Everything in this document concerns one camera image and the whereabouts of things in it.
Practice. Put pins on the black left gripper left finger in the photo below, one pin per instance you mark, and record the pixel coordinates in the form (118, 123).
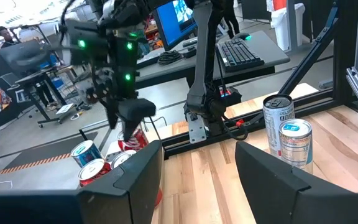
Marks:
(73, 208)

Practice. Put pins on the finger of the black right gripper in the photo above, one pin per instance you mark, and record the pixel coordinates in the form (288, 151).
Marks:
(112, 113)
(137, 112)

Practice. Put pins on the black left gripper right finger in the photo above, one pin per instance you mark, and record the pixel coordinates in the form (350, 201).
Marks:
(291, 202)

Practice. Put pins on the red Coca-Cola can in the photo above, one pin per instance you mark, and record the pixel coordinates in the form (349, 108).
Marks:
(137, 141)

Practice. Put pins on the red soda can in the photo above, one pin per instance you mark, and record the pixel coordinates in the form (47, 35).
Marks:
(121, 158)
(93, 172)

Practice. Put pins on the blue silver Red Bull can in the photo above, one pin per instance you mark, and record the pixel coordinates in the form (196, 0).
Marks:
(295, 146)
(85, 155)

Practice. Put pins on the red Fanta strawberry can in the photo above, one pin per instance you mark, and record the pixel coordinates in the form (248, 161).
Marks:
(158, 197)

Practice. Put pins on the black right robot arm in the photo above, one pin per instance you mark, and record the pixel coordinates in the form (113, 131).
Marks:
(202, 62)

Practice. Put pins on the white paper sheet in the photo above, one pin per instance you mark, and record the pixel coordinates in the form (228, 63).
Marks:
(64, 109)

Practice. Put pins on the orange striped floor mat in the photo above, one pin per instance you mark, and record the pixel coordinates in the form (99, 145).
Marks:
(42, 152)

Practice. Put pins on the computer monitor with blue screen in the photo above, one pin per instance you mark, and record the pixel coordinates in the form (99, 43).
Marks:
(169, 25)

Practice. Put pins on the black standing desk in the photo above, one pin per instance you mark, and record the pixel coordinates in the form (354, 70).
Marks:
(39, 77)

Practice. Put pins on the black computer monitor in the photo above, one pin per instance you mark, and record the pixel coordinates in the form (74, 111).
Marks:
(23, 56)

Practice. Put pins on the black keyboard with blue keys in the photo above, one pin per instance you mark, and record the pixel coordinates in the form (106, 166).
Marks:
(238, 54)

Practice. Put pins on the person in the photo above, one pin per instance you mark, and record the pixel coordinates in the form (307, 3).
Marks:
(6, 37)

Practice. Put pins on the black computer mouse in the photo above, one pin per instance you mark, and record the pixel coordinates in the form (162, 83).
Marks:
(244, 36)

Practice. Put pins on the computer desk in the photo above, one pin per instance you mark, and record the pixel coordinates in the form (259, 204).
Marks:
(272, 49)

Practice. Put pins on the orange fabric panel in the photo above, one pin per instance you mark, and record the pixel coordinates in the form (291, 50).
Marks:
(279, 3)

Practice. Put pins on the white plastic bag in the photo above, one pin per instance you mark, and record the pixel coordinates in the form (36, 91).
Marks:
(286, 25)

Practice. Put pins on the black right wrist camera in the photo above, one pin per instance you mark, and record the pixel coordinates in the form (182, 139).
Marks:
(85, 46)

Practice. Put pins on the black aluminium table frame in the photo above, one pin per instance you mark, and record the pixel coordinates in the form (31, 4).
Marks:
(306, 104)

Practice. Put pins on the black vertical frame post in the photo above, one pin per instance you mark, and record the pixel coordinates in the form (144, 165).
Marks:
(346, 46)

